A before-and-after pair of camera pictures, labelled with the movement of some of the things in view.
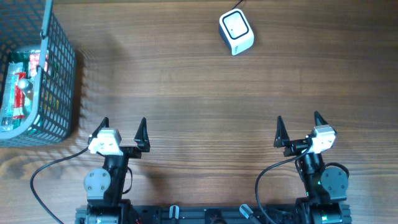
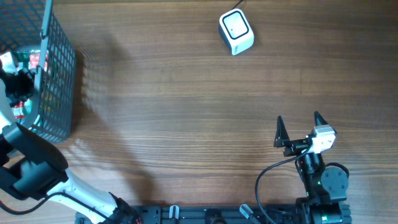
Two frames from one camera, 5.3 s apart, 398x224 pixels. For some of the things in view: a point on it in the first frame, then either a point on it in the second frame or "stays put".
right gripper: [282, 139] stays put
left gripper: [140, 140] -> [28, 84]
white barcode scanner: [236, 31] stays put
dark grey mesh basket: [35, 25] stays put
